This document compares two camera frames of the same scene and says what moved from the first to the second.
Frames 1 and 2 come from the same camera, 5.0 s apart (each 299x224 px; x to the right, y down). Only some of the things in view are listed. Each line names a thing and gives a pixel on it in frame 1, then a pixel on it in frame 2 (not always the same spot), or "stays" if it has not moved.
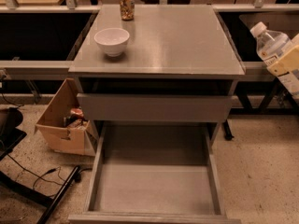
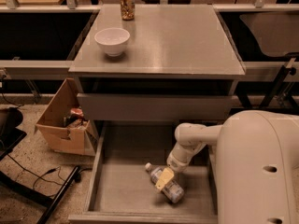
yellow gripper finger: x=288 y=63 to x=166 y=176
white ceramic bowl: x=113 y=40 stays
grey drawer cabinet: x=170 y=63 stays
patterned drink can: x=127 y=4 stays
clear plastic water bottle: x=272 y=44 to x=173 y=189
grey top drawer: x=154 y=107 stays
